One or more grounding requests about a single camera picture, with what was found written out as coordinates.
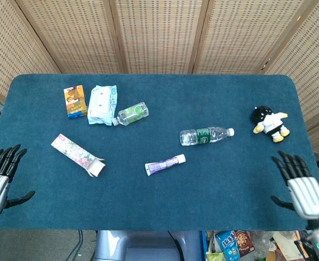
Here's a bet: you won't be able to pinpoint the brown cookie box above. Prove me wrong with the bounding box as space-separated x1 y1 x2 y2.
233 230 256 256

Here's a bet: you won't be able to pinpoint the water bottle dark green label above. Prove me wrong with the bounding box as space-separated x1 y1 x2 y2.
179 127 235 147

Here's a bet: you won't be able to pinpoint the small bottle light green label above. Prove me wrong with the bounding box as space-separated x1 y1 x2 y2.
112 102 150 127

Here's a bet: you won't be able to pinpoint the woven bamboo folding screen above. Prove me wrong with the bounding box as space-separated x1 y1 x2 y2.
0 0 319 156

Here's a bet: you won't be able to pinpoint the light blue wipes pack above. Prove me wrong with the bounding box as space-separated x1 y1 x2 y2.
87 84 119 126

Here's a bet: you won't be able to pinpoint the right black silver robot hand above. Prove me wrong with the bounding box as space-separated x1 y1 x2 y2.
270 151 319 220

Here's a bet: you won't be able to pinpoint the grey robot torso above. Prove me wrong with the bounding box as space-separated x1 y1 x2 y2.
94 230 206 261

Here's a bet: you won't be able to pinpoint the blue snack bag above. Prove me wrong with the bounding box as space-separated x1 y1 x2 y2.
215 231 241 259

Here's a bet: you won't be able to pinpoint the teal felt table cover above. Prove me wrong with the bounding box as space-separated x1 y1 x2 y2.
0 73 319 232

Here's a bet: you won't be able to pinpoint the clear plastic bag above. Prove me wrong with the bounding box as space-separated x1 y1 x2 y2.
253 231 276 259

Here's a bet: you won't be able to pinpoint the green snack bag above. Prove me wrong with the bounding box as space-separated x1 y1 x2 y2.
205 251 225 261

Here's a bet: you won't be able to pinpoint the purple toothpaste tube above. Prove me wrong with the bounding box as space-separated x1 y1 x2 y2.
144 153 187 177

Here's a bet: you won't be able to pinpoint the floral pink long box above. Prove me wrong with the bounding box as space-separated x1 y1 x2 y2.
50 133 106 179

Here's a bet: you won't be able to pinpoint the tan paper envelopes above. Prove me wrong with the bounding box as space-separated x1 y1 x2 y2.
273 231 310 261

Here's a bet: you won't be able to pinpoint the penguin plush toy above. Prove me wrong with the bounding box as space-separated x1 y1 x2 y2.
250 105 290 144

